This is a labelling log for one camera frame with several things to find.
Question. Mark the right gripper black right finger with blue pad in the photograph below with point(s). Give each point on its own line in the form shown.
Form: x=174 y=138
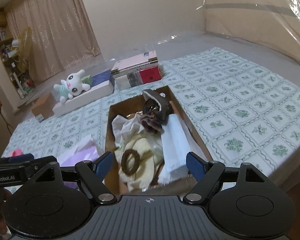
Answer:
x=208 y=176

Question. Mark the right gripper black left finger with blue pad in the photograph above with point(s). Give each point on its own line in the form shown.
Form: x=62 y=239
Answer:
x=91 y=176

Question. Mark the purple velvet sock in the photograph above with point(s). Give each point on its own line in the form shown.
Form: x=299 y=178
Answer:
x=151 y=124

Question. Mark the lavender cloth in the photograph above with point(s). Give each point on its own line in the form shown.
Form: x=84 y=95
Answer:
x=85 y=149

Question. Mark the pink patterned sock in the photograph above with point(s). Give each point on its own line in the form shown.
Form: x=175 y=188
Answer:
x=16 y=153

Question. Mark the white knitted cloth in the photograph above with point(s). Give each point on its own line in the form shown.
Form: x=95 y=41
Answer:
x=175 y=146

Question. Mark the small brown cardboard box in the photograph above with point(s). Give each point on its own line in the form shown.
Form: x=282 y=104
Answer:
x=42 y=108

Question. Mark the floral green white tablecloth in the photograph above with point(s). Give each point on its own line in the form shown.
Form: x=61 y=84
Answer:
x=242 y=111

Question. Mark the long white box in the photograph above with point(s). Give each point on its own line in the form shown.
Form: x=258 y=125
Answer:
x=95 y=93

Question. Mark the white bunny plush toy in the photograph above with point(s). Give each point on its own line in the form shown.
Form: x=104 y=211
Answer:
x=71 y=87

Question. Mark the blue flat box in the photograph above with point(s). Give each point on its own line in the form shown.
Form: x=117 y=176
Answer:
x=102 y=77

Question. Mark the pink book stack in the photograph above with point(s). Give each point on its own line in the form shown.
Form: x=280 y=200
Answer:
x=141 y=60

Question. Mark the beige curtain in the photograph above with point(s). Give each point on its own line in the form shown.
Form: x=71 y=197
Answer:
x=61 y=34

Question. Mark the cluttered bookshelf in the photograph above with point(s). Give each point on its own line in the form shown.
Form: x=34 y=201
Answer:
x=14 y=54

